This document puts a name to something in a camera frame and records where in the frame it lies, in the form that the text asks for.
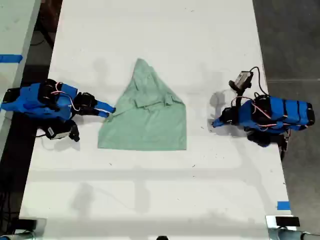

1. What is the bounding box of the pale green T-shirt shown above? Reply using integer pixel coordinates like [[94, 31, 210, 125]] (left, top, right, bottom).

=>
[[97, 57, 188, 152]]

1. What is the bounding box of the long blue tape strip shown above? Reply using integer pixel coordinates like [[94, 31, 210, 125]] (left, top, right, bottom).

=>
[[0, 54, 24, 64]]

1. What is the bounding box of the white side table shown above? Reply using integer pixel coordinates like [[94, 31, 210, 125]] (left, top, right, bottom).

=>
[[0, 0, 42, 156]]

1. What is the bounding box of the short blue tape piece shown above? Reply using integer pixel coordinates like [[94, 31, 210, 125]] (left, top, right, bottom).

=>
[[276, 200, 292, 211]]

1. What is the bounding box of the small black box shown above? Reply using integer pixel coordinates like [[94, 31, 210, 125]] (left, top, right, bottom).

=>
[[16, 218, 39, 230], [274, 216, 301, 228]]

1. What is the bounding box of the grey metal tube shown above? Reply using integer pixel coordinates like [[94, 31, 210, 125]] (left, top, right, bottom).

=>
[[276, 228, 320, 240]]

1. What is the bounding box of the black camera stalk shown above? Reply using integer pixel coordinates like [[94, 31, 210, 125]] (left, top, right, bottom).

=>
[[234, 86, 248, 109]]

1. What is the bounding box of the black grey camera box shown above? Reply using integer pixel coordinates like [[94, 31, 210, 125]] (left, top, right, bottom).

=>
[[228, 70, 254, 91]]

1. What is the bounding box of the black camera box with label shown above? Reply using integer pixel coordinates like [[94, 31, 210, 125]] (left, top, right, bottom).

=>
[[46, 120, 81, 143]]

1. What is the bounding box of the grey metal bracket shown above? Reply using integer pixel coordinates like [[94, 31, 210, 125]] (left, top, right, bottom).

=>
[[264, 214, 298, 240]]

